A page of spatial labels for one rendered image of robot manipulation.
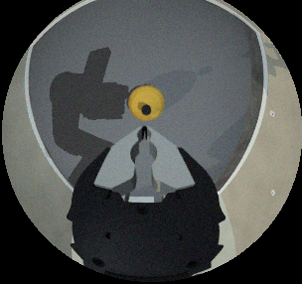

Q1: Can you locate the yellow dome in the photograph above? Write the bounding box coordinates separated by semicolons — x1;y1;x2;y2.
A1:
128;85;165;121

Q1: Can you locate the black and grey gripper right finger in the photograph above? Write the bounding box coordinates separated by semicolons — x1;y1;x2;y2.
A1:
145;125;226;223

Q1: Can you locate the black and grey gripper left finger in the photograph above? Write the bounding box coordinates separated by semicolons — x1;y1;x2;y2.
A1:
67;125;145;221

